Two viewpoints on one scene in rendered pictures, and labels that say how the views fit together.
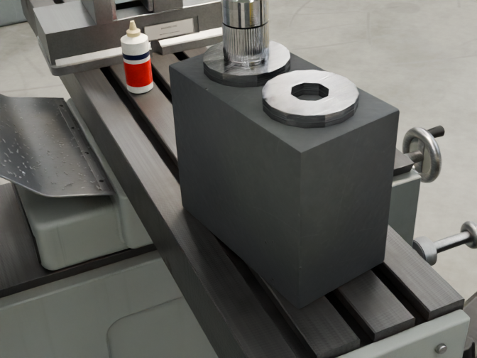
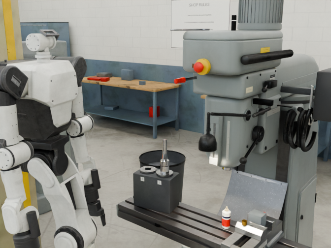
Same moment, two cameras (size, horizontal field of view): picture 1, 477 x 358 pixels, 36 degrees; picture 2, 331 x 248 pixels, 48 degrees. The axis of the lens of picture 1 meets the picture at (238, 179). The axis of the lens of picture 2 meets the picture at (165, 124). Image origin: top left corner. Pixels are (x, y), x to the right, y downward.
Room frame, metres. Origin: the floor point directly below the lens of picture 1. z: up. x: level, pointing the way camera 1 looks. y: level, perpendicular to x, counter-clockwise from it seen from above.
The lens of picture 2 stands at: (2.28, -0.89, 1.90)
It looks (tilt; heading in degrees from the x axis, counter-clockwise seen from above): 15 degrees down; 151
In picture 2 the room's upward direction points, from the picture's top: straight up
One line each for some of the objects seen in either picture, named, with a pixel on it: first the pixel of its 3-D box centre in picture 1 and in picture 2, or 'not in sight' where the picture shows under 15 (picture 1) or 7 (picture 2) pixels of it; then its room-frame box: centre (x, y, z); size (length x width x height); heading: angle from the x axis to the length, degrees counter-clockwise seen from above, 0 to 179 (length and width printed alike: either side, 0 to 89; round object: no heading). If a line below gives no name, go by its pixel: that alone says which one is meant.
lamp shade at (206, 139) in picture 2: not in sight; (207, 141); (1.14, -0.07, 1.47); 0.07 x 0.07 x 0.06
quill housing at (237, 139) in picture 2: not in sight; (229, 128); (1.04, 0.12, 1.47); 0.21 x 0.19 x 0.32; 23
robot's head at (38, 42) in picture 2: not in sight; (41, 45); (0.73, -0.59, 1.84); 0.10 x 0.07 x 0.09; 132
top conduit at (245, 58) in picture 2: not in sight; (269, 56); (1.16, 0.21, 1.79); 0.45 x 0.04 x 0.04; 113
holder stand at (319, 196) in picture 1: (277, 158); (156, 188); (0.65, -0.04, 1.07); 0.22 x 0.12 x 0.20; 34
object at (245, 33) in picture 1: (245, 29); (164, 167); (0.69, -0.01, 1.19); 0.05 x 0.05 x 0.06
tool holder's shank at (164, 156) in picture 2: not in sight; (164, 149); (0.69, -0.01, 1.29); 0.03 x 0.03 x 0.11
